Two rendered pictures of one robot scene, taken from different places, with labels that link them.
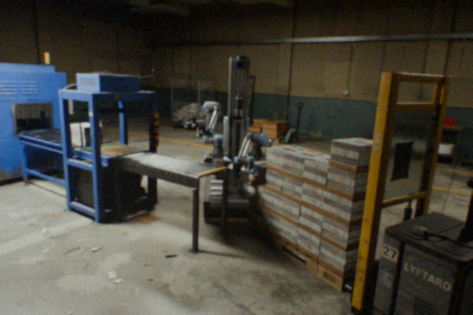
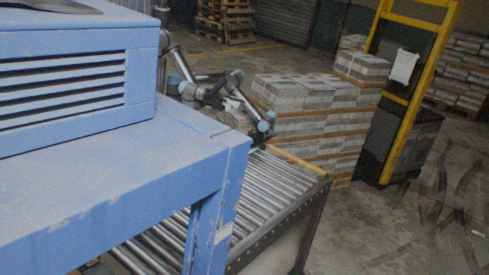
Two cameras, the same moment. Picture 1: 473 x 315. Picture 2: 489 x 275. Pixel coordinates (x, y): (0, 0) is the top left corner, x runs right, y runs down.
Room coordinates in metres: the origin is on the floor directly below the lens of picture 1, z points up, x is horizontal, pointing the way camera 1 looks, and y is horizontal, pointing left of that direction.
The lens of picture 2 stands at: (3.92, 2.31, 1.88)
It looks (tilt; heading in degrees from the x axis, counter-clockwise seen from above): 26 degrees down; 269
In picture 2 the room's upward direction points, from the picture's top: 11 degrees clockwise
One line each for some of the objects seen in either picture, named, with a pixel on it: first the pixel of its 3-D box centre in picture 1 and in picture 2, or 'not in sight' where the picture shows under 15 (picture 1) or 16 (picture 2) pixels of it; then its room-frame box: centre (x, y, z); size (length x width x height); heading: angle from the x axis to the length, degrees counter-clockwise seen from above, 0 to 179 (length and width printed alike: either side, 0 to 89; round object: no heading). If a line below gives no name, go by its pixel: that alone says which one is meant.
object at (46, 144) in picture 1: (64, 141); not in sight; (5.10, 2.57, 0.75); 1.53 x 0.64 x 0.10; 56
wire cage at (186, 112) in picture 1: (192, 104); not in sight; (11.83, 1.54, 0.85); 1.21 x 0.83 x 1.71; 56
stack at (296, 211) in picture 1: (293, 209); (278, 150); (3.53, -0.63, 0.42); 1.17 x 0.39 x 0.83; 33
